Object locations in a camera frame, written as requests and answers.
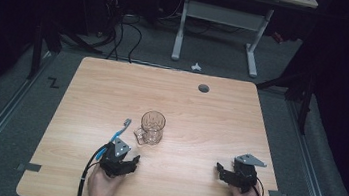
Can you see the small white floor object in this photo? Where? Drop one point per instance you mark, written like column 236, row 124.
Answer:
column 196, row 67

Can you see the black metal stand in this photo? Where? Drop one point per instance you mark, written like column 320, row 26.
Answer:
column 306, row 104
column 37, row 51

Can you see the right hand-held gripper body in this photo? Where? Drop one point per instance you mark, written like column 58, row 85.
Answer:
column 245, row 174

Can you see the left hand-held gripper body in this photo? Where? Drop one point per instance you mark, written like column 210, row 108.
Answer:
column 114, row 157

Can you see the small red object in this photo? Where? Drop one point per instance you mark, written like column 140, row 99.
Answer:
column 278, row 37

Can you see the blue toothbrush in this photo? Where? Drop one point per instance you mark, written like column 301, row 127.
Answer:
column 120, row 134

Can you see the grey table grommet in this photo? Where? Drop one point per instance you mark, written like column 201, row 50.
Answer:
column 203, row 88

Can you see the clear glass mug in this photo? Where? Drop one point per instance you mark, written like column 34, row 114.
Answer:
column 152, row 127

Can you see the white-legged wooden desk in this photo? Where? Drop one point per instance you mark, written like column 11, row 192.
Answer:
column 223, row 15

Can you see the person's left hand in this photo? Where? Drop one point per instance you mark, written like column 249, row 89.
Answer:
column 101, row 186

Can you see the grey tape strip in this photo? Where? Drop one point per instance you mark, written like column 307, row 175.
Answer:
column 277, row 194
column 29, row 167

